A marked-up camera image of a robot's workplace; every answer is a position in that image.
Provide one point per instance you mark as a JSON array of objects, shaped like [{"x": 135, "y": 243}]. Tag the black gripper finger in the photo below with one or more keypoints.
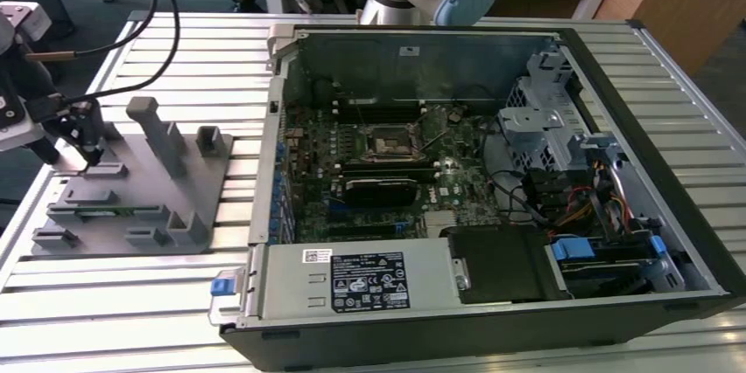
[{"x": 89, "y": 124}]

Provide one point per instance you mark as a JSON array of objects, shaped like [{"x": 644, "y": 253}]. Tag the CPU socket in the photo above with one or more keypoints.
[{"x": 387, "y": 143}]

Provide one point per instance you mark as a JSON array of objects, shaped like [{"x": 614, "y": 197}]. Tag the green RAM stick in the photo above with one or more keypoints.
[{"x": 125, "y": 210}]

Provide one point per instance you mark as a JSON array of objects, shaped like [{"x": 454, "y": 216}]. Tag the grey parts rack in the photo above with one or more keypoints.
[{"x": 197, "y": 198}]

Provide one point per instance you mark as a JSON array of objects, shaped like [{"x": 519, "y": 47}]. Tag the black mesh waste bin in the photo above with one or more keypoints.
[{"x": 61, "y": 10}]

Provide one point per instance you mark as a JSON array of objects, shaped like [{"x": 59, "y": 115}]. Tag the grey plastic retention latch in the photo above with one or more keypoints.
[{"x": 279, "y": 34}]

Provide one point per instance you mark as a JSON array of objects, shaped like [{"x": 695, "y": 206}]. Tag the blue latch tab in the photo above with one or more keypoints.
[{"x": 223, "y": 286}]

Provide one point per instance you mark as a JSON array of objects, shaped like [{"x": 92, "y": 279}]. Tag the black RAM slot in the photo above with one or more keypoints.
[
  {"x": 347, "y": 116},
  {"x": 347, "y": 107},
  {"x": 396, "y": 175},
  {"x": 384, "y": 167}
]

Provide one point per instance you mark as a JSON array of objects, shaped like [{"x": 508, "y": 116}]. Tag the thin metal locking lever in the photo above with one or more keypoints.
[{"x": 360, "y": 113}]

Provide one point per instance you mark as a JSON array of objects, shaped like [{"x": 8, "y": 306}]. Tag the silver power supply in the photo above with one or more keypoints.
[{"x": 291, "y": 285}]

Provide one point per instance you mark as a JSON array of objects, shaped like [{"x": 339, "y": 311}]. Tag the black graphics card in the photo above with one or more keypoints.
[{"x": 379, "y": 194}]

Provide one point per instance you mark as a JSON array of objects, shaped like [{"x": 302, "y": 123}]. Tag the black expansion slot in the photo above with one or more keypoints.
[{"x": 362, "y": 232}]

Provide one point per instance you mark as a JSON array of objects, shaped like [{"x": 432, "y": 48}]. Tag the silver chipset heatsink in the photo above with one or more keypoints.
[{"x": 440, "y": 221}]

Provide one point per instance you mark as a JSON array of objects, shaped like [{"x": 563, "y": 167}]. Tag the green motherboard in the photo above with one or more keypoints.
[{"x": 460, "y": 172}]

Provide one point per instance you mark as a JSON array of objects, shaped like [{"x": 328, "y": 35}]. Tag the grey metal drive cage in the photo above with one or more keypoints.
[{"x": 524, "y": 122}]

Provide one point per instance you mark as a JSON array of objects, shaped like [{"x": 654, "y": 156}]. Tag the black open PC case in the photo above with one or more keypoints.
[{"x": 407, "y": 347}]

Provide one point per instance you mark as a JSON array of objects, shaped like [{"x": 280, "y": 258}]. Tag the black plastic shroud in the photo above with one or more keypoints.
[{"x": 500, "y": 264}]

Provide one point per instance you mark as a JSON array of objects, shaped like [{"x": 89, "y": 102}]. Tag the grey plastic drive latch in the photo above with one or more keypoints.
[{"x": 594, "y": 143}]

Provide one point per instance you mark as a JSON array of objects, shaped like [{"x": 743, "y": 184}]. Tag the blue disk carrier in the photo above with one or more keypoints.
[{"x": 571, "y": 250}]

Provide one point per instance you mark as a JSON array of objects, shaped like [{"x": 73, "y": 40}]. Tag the silver metal support bar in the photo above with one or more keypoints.
[{"x": 626, "y": 181}]

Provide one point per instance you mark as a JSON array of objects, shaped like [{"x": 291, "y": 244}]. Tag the grey metal disk bay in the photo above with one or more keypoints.
[{"x": 670, "y": 277}]

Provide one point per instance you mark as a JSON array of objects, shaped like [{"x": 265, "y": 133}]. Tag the wooden cabinet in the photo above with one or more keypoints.
[{"x": 699, "y": 6}]

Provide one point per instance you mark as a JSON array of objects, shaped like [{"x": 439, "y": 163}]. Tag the white box wrist camera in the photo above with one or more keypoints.
[{"x": 25, "y": 19}]

